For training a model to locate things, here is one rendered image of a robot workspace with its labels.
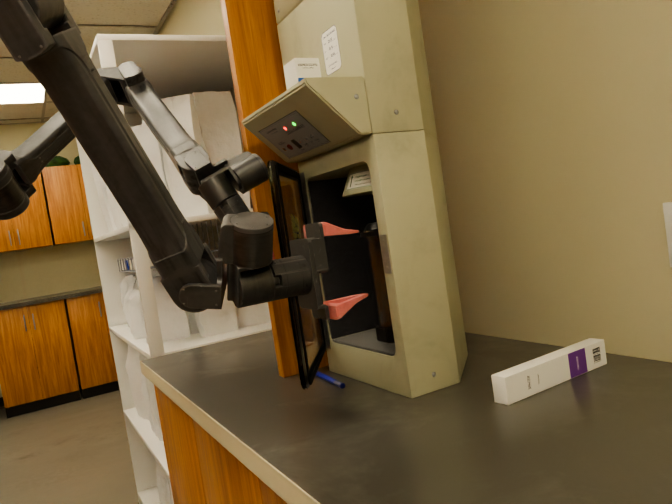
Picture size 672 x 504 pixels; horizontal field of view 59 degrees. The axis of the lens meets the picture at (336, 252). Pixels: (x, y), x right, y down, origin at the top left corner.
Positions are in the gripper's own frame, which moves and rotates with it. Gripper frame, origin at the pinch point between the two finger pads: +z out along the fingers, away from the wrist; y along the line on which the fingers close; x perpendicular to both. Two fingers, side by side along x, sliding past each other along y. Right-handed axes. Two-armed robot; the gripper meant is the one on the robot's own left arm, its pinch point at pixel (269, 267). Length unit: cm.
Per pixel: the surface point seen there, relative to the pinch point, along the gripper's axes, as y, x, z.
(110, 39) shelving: 19, -81, -93
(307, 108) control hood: -22.4, 4.9, -19.0
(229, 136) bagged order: 11, -123, -56
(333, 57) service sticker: -31.6, -2.7, -25.6
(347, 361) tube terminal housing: 0.5, -13.7, 25.0
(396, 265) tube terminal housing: -19.9, 4.7, 12.4
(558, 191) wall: -56, -18, 20
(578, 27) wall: -73, -10, -5
